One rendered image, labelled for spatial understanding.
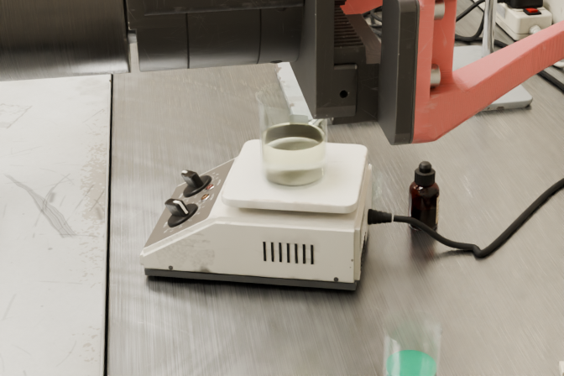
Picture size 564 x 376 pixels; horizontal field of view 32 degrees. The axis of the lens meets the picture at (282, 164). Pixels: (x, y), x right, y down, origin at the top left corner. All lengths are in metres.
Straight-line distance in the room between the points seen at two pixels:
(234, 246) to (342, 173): 0.12
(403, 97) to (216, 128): 0.90
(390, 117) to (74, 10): 0.10
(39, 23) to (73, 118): 0.94
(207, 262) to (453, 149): 0.37
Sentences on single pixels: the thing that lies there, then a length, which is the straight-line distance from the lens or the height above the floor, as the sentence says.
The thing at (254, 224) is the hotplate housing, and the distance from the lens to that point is 0.85.
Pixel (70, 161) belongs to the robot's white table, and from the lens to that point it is 1.14.
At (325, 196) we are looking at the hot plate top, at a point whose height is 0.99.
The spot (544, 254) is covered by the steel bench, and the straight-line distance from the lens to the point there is 0.95.
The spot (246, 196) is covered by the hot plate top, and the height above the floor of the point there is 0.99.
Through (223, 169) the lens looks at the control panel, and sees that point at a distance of 0.96.
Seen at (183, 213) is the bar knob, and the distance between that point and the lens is 0.89.
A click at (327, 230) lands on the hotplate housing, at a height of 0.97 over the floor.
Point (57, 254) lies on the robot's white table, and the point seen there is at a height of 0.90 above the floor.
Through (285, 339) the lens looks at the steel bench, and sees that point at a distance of 0.82.
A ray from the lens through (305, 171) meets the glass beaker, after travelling 0.85.
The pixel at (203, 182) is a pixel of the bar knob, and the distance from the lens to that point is 0.94.
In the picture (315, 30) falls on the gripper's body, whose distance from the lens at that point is 0.30.
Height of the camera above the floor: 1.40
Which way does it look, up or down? 27 degrees down
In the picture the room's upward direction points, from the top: 2 degrees counter-clockwise
